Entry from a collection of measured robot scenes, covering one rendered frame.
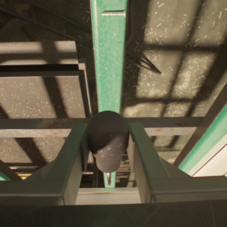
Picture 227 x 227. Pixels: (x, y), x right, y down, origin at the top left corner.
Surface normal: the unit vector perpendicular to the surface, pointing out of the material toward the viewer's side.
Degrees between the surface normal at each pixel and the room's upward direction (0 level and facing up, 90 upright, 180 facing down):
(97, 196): 90
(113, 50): 0
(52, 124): 90
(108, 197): 90
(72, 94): 0
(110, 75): 0
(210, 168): 90
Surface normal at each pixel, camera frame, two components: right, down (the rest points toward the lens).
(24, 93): 0.03, 0.75
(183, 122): 0.01, -0.66
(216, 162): -1.00, 0.00
